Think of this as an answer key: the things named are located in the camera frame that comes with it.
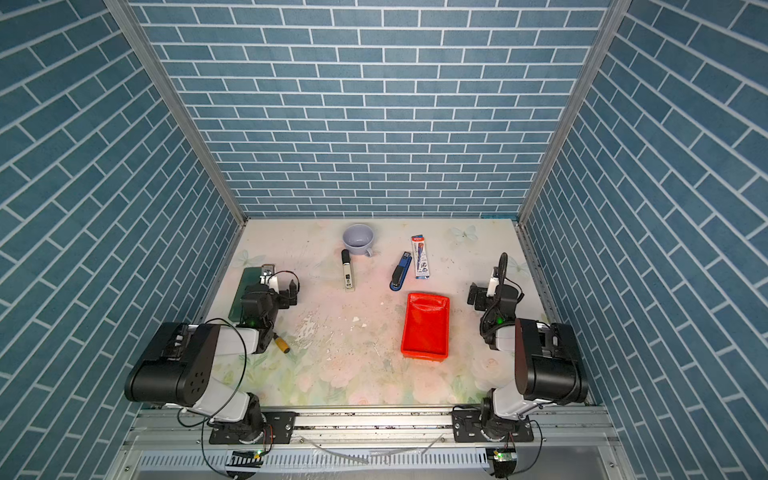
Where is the yellow handled screwdriver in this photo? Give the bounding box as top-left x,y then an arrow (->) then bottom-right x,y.
273,333 -> 291,354

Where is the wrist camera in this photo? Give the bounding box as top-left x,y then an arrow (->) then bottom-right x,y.
259,264 -> 279,290
486,266 -> 500,298

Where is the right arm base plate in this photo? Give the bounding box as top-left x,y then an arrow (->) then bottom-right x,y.
450,405 -> 534,443

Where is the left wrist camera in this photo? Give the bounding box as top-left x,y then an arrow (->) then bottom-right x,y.
259,264 -> 279,290

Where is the black white marker pen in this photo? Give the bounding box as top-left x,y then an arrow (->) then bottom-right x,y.
341,249 -> 354,291

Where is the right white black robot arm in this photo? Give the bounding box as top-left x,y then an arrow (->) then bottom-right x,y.
467,283 -> 589,441

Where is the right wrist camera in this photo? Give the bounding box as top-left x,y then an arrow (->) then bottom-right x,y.
486,266 -> 500,298

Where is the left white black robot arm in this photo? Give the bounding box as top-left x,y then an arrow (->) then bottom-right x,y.
124,275 -> 300,449

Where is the blue black stapler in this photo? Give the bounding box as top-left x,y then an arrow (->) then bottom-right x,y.
389,252 -> 412,291

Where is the aluminium front rail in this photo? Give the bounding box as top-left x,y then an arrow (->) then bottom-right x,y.
109,406 -> 632,479

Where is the lavender cup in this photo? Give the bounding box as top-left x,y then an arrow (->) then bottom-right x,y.
342,224 -> 375,257

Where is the packaged pen blister pack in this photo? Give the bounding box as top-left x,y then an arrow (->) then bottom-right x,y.
411,234 -> 430,279

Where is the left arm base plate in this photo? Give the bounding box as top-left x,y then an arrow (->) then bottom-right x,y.
208,411 -> 297,446

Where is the red plastic bin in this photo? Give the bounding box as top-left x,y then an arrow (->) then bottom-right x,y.
401,292 -> 450,362

